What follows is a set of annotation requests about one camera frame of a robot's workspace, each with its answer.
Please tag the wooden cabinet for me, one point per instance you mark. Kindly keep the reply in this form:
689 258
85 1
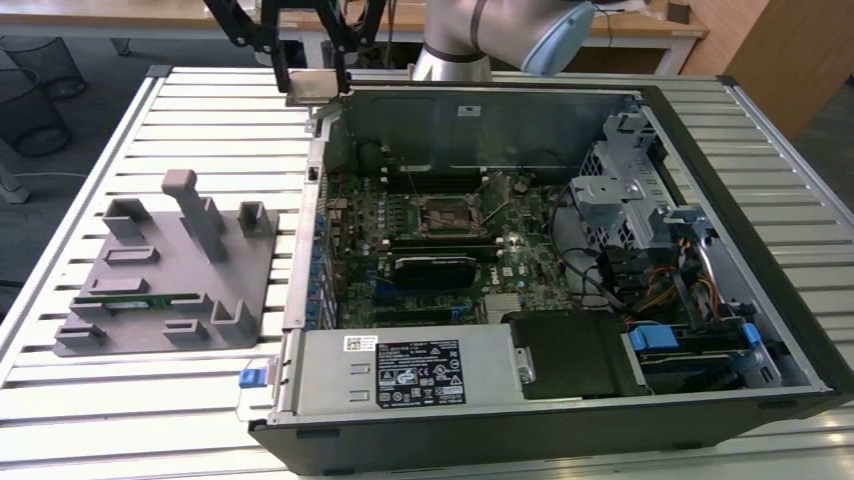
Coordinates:
801 50

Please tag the grey stand foot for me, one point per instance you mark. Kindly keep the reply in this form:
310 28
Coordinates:
13 190

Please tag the black graphics card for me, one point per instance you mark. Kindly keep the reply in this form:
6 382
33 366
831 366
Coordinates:
434 274

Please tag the metal disk bay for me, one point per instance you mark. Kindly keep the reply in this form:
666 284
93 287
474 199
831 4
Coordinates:
768 372

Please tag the blue drive latch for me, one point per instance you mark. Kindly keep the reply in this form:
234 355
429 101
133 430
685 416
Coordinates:
751 334

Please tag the grey parts rack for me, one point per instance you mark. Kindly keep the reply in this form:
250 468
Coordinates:
154 320

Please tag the silver power supply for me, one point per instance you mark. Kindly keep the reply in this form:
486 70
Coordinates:
321 370

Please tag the silver chipset heat sink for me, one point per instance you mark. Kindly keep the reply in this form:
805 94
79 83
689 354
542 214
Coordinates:
504 306

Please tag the wooden desk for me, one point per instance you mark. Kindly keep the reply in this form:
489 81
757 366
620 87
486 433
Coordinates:
134 20

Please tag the metal locking lever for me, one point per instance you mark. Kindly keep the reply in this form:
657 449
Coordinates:
501 209
414 185

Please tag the black PC case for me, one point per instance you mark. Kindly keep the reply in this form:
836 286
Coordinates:
534 440

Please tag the blue disk carrier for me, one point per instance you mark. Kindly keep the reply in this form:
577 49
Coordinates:
650 340

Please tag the blue case latch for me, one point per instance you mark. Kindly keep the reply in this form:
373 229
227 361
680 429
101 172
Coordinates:
250 377

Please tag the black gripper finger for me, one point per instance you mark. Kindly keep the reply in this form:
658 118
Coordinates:
342 75
281 70

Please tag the green motherboard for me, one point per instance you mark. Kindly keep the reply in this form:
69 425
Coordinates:
534 260

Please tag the silver drive rail bracket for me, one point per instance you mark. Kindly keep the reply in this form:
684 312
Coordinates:
717 270

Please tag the silver CPU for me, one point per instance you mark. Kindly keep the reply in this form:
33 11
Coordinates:
313 87

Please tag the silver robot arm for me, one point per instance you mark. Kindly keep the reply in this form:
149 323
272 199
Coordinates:
468 25

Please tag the metal drive cage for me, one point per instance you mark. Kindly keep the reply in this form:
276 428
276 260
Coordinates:
604 197

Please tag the black expansion slot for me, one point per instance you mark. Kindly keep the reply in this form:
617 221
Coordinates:
414 316

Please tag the small dark box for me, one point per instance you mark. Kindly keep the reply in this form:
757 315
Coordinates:
677 12

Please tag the green RAM stick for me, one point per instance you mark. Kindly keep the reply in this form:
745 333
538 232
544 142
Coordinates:
161 300

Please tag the black hard disk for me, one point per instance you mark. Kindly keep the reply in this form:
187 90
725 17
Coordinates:
694 375

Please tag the CPU socket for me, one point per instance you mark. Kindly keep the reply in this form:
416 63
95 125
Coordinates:
444 215

